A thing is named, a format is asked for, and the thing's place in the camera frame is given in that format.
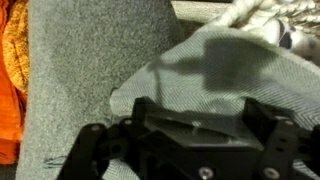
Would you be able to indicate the white woven laundry basket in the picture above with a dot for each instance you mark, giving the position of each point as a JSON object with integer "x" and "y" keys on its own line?
{"x": 266, "y": 8}

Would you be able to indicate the light grey fleece blanket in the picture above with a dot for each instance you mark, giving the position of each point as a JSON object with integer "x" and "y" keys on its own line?
{"x": 233, "y": 73}

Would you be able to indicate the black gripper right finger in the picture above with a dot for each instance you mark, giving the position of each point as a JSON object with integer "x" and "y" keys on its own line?
{"x": 286, "y": 146}

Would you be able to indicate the orange patterned blanket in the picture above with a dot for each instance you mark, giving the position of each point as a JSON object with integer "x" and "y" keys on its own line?
{"x": 13, "y": 83}

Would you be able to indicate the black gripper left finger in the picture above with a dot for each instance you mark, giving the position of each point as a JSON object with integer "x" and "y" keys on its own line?
{"x": 133, "y": 150}

